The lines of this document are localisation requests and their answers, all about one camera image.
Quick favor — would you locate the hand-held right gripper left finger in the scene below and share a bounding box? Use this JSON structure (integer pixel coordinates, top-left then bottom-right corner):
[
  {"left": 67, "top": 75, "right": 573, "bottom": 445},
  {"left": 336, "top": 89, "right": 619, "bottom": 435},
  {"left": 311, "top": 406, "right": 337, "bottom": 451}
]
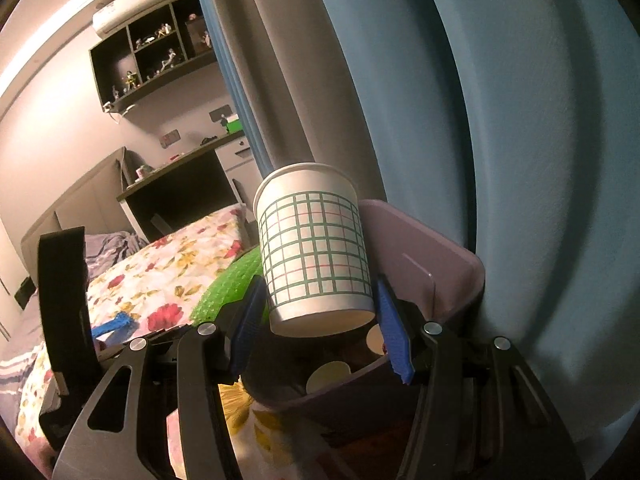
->
[{"left": 52, "top": 275, "right": 268, "bottom": 480}]

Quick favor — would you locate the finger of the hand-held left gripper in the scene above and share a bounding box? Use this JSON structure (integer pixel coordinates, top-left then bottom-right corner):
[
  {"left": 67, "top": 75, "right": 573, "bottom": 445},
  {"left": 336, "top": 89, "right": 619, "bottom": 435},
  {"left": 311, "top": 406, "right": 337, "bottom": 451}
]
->
[{"left": 92, "top": 311, "right": 138, "bottom": 347}]

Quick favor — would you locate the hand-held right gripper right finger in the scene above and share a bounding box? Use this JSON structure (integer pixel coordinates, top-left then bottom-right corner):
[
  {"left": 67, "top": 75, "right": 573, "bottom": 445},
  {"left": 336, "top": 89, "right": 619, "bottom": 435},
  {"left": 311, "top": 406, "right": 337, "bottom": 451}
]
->
[{"left": 376, "top": 277, "right": 586, "bottom": 480}]

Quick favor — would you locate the plaid white paper cup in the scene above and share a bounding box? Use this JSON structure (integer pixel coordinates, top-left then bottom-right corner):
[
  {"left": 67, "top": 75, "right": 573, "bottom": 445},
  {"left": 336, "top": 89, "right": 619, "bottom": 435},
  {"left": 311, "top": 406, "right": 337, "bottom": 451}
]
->
[
  {"left": 252, "top": 161, "right": 377, "bottom": 337},
  {"left": 306, "top": 360, "right": 352, "bottom": 395}
]

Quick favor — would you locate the purple plastic bin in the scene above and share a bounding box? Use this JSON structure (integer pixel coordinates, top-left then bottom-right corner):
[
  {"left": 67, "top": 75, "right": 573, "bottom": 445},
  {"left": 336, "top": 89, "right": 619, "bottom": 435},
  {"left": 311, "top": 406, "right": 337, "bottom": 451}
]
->
[{"left": 242, "top": 199, "right": 486, "bottom": 426}]

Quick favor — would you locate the dark nightstand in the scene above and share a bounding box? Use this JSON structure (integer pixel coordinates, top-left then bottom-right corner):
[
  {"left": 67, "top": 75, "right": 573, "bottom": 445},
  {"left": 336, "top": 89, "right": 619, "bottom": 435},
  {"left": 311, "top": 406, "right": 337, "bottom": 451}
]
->
[{"left": 15, "top": 280, "right": 39, "bottom": 311}]

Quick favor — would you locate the green bubble wrap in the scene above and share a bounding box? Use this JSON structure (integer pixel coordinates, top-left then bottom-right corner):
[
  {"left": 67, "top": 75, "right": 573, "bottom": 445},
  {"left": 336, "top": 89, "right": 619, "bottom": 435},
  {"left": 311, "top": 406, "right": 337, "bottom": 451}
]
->
[{"left": 191, "top": 247, "right": 266, "bottom": 328}]

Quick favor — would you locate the grey padded headboard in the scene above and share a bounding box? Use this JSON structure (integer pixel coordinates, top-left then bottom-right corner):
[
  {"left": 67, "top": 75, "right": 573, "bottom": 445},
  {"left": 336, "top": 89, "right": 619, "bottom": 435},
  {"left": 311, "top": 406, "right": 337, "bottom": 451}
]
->
[{"left": 20, "top": 147, "right": 132, "bottom": 281}]

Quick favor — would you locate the dark wooden desk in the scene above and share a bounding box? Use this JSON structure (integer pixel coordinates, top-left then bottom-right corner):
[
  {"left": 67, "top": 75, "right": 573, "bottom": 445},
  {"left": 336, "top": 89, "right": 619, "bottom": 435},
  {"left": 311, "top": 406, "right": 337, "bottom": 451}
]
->
[{"left": 116, "top": 132, "right": 247, "bottom": 242}]

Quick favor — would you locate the white drawer cabinet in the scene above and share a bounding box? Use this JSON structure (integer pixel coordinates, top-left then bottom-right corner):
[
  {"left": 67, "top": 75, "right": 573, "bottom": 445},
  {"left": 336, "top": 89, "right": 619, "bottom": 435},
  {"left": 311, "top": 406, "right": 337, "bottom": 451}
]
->
[{"left": 217, "top": 132, "right": 262, "bottom": 207}]

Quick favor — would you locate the blue and grey curtain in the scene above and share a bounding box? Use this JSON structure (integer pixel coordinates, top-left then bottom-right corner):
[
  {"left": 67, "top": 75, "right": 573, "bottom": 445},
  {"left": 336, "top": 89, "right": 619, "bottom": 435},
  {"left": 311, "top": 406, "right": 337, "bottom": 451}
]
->
[{"left": 190, "top": 0, "right": 640, "bottom": 480}]

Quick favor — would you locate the small figurine collection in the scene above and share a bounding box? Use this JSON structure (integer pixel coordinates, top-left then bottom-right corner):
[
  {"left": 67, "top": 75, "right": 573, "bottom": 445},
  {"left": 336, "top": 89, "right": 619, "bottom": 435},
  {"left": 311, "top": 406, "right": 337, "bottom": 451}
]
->
[{"left": 111, "top": 10, "right": 213, "bottom": 101}]

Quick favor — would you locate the dark wall shelf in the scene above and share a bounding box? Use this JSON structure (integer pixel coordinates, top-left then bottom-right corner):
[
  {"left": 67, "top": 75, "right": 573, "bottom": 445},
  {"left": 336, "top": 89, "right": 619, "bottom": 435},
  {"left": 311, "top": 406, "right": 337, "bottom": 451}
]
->
[{"left": 89, "top": 0, "right": 218, "bottom": 113}]

